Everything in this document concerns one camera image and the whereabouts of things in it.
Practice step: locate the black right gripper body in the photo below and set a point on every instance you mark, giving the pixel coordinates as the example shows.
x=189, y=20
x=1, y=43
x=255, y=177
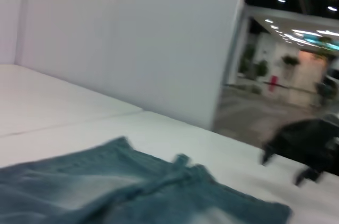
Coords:
x=310, y=144

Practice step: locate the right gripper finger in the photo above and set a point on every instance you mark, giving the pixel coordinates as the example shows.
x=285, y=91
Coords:
x=304, y=175
x=267, y=156

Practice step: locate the blue denim shorts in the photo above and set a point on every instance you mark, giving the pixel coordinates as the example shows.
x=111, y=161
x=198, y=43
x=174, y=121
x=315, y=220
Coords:
x=106, y=181

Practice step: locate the red floor sign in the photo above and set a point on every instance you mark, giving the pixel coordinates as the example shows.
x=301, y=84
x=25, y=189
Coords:
x=273, y=83

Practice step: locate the green hanging plant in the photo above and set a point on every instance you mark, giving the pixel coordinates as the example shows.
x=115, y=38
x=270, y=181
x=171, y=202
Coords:
x=290, y=61

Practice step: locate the green potted plant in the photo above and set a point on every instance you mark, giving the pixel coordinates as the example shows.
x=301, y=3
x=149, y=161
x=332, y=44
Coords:
x=246, y=59
x=261, y=69

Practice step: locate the white ceiling light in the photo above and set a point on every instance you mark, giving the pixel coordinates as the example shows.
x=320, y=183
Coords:
x=281, y=0
x=332, y=8

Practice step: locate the grey metal frame post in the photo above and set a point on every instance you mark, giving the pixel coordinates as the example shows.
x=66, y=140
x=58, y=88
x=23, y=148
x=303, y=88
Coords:
x=236, y=41

